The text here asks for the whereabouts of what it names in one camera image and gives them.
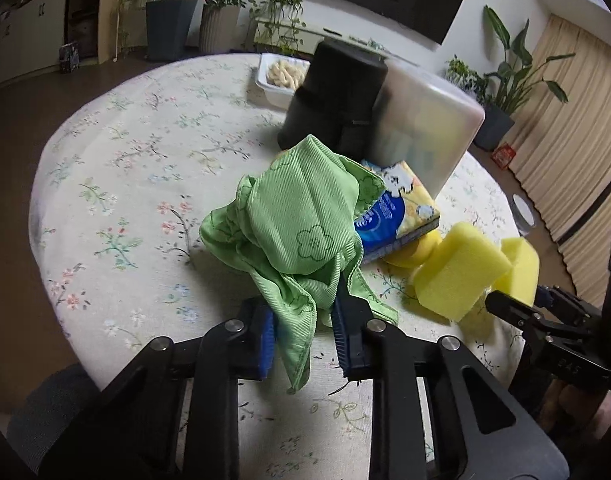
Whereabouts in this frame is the beige curtain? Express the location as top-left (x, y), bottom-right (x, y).
top-left (505, 14), bottom-right (611, 307)

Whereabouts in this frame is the black cylindrical container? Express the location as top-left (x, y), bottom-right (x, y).
top-left (276, 39), bottom-right (389, 159)

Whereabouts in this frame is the thin spider plant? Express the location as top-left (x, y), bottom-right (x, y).
top-left (113, 0), bottom-right (159, 63)

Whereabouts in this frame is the blue patterned box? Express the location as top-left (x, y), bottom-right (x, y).
top-left (59, 42), bottom-right (81, 74)

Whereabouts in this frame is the white wall cabinet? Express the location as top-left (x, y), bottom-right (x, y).
top-left (0, 0), bottom-right (70, 92)

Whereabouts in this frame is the white television stand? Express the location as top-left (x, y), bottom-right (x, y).
top-left (254, 17), bottom-right (422, 67)

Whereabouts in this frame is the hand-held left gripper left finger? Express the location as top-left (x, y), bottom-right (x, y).
top-left (40, 299), bottom-right (278, 480)

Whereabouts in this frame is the white plastic tray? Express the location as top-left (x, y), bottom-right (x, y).
top-left (254, 52), bottom-right (312, 112)

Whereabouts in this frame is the translucent plastic container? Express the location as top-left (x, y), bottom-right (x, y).
top-left (365, 57), bottom-right (486, 201)

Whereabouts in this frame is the tall plant in dark pot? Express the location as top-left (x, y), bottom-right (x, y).
top-left (144, 0), bottom-right (216, 62)

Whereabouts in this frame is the small bushy plant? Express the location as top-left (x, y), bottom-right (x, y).
top-left (444, 54), bottom-right (490, 102)

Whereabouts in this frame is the silver trash can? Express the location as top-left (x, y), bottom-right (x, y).
top-left (512, 194), bottom-right (539, 237)

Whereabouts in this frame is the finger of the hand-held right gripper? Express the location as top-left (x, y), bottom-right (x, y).
top-left (537, 284), bottom-right (605, 322)
top-left (484, 289), bottom-right (552, 342)

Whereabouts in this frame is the blue and yellow tissue pack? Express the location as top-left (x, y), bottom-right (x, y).
top-left (353, 159), bottom-right (441, 266)

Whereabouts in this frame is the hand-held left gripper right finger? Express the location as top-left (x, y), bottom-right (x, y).
top-left (332, 291), bottom-right (572, 480)

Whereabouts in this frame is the red paper bag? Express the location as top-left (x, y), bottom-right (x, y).
top-left (490, 142), bottom-right (519, 168)

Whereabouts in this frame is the plant in ribbed grey pot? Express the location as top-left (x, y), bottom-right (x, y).
top-left (200, 0), bottom-right (247, 55)

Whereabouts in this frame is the green flower-print cloth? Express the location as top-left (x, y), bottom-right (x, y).
top-left (200, 134), bottom-right (399, 395)

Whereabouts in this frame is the large-leaf plant in dark pot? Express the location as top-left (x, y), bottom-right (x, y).
top-left (473, 4), bottom-right (577, 152)

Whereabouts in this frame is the trailing green plant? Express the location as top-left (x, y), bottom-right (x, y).
top-left (246, 0), bottom-right (307, 57)

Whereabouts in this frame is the yellow rectangular sponge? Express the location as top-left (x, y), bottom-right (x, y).
top-left (496, 236), bottom-right (541, 307)
top-left (409, 221), bottom-right (513, 322)

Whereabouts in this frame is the yellow round sponge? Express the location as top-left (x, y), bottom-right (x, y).
top-left (383, 230), bottom-right (442, 268)

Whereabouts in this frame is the person's dark clothing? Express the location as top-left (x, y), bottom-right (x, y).
top-left (6, 364), bottom-right (104, 480)

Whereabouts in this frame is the floral tablecloth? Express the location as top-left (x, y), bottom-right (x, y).
top-left (30, 52), bottom-right (532, 480)

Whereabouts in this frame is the cream knitted cloth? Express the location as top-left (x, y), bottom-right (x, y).
top-left (266, 59), bottom-right (310, 90)

